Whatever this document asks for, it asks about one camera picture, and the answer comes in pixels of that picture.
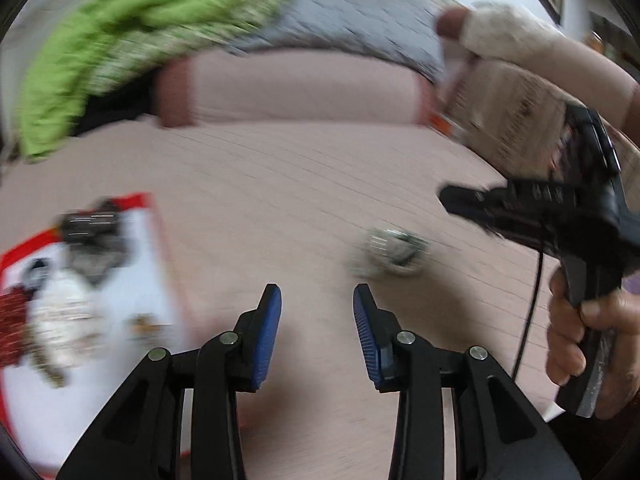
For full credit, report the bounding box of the olive beaded chain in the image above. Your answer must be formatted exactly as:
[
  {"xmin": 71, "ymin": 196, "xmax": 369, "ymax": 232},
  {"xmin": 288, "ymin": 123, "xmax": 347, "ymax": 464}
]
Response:
[{"xmin": 27, "ymin": 350, "xmax": 71, "ymax": 388}]

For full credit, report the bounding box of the black cable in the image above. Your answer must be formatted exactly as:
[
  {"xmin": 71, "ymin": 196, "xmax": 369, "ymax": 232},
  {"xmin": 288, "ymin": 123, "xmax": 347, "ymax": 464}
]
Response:
[{"xmin": 510, "ymin": 247, "xmax": 546, "ymax": 381}]

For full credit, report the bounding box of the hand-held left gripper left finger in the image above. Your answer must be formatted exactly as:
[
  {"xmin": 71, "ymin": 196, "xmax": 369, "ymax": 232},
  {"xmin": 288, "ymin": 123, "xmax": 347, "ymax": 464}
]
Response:
[{"xmin": 56, "ymin": 283, "xmax": 282, "ymax": 480}]

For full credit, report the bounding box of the white pearl jewelry piece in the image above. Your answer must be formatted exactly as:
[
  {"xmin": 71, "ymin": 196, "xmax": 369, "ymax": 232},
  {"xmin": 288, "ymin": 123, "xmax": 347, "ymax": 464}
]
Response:
[{"xmin": 30, "ymin": 270, "xmax": 108, "ymax": 371}]

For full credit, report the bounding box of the black jewelry piece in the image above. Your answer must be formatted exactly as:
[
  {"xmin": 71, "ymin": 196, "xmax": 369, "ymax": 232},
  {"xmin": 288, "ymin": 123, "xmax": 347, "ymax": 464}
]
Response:
[{"xmin": 55, "ymin": 200, "xmax": 133, "ymax": 286}]

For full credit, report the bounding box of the pink quilted mattress cover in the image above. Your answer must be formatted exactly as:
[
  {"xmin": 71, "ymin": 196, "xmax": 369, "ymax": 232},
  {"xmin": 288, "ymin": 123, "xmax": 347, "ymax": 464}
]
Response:
[{"xmin": 0, "ymin": 115, "xmax": 640, "ymax": 480}]

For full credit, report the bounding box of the plastic bottle with orange label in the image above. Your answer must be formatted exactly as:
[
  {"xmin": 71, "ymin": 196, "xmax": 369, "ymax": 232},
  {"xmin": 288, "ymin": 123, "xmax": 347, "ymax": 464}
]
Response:
[{"xmin": 427, "ymin": 112, "xmax": 471, "ymax": 143}]

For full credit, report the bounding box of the small gold jewelry piece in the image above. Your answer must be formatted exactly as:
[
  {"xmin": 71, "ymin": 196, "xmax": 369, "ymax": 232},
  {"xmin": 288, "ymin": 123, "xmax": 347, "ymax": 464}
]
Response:
[{"xmin": 127, "ymin": 312, "xmax": 171, "ymax": 336}]

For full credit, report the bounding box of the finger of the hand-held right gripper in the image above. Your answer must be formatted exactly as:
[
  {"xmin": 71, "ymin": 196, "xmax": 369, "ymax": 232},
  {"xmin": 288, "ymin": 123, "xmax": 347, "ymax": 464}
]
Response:
[
  {"xmin": 482, "ymin": 219, "xmax": 551, "ymax": 258},
  {"xmin": 438, "ymin": 183, "xmax": 511, "ymax": 222}
]

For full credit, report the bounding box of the grey quilted blanket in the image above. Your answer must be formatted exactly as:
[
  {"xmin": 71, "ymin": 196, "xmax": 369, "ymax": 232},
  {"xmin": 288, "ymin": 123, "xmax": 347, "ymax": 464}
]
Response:
[{"xmin": 220, "ymin": 0, "xmax": 448, "ymax": 81}]

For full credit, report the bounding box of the red beaded jewelry piece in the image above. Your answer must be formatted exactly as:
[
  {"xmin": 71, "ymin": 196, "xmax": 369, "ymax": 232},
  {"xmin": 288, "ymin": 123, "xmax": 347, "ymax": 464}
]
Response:
[{"xmin": 0, "ymin": 285, "xmax": 33, "ymax": 368}]

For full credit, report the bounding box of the another person's forearm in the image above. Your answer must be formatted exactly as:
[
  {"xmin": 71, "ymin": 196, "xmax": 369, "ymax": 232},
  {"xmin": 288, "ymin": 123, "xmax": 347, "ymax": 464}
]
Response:
[{"xmin": 520, "ymin": 35, "xmax": 640, "ymax": 131}]

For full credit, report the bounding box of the silver green bracelet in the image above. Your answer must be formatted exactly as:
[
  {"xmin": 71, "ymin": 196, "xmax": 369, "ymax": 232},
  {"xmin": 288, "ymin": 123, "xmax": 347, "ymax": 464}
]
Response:
[{"xmin": 350, "ymin": 225, "xmax": 431, "ymax": 278}]

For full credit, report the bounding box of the pink bolster cushion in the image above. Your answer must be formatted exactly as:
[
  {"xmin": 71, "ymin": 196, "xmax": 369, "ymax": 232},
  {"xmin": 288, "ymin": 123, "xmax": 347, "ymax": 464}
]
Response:
[{"xmin": 155, "ymin": 47, "xmax": 433, "ymax": 128}]

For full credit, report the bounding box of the green quilted blanket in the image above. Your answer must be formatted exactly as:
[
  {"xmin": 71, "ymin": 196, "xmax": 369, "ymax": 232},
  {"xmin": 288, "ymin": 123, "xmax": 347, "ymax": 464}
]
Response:
[{"xmin": 17, "ymin": 0, "xmax": 296, "ymax": 161}]

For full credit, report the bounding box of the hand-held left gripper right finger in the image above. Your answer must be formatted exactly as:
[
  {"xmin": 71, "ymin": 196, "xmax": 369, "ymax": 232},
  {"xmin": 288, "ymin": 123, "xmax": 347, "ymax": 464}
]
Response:
[{"xmin": 352, "ymin": 283, "xmax": 583, "ymax": 480}]

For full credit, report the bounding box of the white tray with red border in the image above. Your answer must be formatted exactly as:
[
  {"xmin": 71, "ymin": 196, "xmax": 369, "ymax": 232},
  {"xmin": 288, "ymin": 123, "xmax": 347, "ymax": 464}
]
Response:
[{"xmin": 0, "ymin": 192, "xmax": 193, "ymax": 461}]

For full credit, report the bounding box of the person's right hand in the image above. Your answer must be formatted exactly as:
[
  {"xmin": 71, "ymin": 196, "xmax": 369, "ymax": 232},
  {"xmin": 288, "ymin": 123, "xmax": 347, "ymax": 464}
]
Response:
[{"xmin": 545, "ymin": 267, "xmax": 640, "ymax": 421}]

